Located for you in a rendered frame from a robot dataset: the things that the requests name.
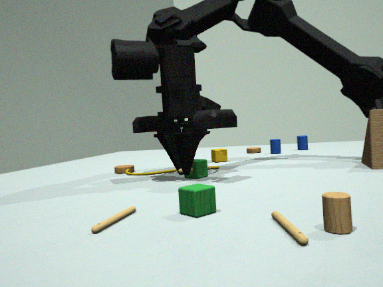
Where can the blue cylinder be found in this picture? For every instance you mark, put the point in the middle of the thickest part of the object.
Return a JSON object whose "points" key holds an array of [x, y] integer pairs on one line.
{"points": [[275, 146], [302, 142]]}

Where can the orange round disc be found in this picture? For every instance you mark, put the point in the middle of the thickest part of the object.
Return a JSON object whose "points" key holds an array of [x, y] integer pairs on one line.
{"points": [[253, 150]]}

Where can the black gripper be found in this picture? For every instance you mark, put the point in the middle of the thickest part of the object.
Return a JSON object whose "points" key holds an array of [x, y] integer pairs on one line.
{"points": [[179, 101]]}

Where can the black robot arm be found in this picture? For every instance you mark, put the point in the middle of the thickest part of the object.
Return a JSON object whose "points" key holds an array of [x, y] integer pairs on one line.
{"points": [[171, 41]]}

